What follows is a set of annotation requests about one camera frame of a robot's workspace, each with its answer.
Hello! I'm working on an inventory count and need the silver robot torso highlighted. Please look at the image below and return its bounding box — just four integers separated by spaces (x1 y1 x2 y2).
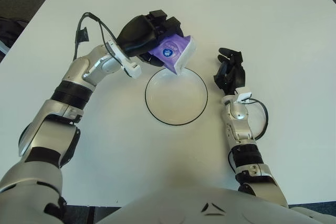
97 174 336 224

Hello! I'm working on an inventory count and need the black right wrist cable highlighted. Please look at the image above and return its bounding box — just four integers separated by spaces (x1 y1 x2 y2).
248 98 269 141

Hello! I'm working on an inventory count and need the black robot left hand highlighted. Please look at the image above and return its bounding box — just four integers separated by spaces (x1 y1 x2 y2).
115 10 184 67

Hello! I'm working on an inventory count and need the white plate with black rim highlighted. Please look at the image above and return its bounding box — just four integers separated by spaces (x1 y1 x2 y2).
144 66 208 126

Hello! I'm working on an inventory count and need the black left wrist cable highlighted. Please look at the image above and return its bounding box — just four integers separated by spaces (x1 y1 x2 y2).
72 12 127 62

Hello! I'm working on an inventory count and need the purple tissue paper pack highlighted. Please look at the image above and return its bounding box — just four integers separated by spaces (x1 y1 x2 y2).
147 34 197 76

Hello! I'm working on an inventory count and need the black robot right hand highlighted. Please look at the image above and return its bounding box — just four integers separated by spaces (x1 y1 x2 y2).
213 47 247 95

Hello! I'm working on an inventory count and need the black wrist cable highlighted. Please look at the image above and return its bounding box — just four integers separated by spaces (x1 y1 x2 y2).
248 98 269 141
72 12 127 62

